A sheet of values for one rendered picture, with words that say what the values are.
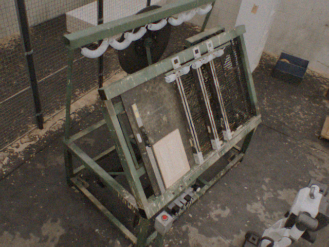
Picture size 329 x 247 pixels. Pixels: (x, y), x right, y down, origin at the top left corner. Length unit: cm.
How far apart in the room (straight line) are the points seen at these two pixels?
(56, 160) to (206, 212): 216
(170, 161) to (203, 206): 126
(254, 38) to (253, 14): 48
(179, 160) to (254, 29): 391
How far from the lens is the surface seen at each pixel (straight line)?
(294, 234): 310
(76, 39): 288
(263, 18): 658
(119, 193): 340
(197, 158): 357
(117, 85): 276
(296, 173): 533
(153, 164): 314
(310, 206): 307
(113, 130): 285
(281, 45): 818
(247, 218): 448
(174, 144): 333
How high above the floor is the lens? 353
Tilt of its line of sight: 40 degrees down
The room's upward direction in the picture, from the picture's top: 9 degrees clockwise
